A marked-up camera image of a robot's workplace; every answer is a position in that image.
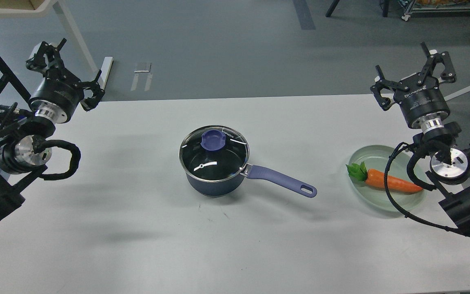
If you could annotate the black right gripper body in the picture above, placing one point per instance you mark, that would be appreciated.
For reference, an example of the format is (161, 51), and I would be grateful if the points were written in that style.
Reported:
(422, 98)

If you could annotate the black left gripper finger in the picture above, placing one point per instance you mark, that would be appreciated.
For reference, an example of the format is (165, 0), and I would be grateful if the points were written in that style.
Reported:
(92, 102)
(46, 60)

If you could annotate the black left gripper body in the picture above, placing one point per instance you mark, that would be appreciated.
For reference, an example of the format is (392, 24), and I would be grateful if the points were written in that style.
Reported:
(57, 96)

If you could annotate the glass lid with blue knob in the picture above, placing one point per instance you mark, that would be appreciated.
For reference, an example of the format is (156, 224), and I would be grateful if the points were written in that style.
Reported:
(214, 153)

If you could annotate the blue saucepan with handle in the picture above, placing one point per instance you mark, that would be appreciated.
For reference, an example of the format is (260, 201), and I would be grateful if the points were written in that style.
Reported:
(249, 171)

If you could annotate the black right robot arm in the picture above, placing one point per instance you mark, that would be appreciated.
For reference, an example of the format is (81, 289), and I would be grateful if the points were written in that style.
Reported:
(435, 163)

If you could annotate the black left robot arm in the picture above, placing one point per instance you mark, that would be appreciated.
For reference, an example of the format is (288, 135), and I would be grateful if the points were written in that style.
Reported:
(28, 120)

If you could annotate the orange toy carrot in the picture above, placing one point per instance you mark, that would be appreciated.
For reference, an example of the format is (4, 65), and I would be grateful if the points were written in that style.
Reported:
(375, 178)

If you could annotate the metal wheeled cart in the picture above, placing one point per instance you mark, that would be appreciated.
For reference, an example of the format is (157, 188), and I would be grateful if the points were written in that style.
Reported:
(411, 7)

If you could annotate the white table frame leg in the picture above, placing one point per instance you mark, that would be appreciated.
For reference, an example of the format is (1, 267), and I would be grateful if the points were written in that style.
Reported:
(40, 8)

